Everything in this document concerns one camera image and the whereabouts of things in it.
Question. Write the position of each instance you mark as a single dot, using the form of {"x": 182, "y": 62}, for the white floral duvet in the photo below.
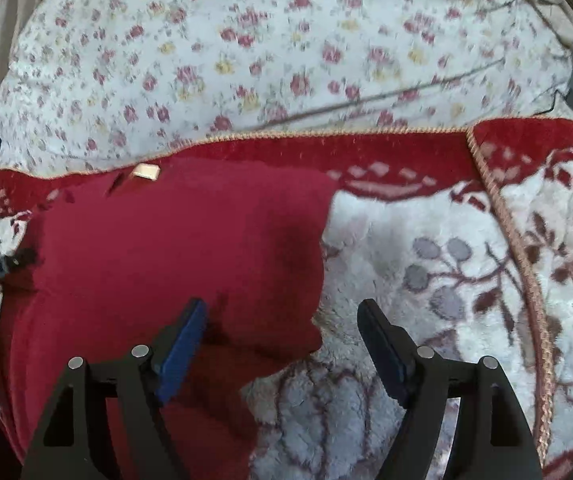
{"x": 96, "y": 84}

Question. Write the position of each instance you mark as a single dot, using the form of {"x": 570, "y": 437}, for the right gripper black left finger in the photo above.
{"x": 73, "y": 438}

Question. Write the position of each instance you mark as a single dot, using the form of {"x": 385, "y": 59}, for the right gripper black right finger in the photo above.
{"x": 492, "y": 439}

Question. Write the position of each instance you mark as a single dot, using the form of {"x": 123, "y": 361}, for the dark red knit sweater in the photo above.
{"x": 120, "y": 257}

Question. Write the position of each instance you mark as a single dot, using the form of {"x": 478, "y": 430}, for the red and white plush blanket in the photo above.
{"x": 463, "y": 237}

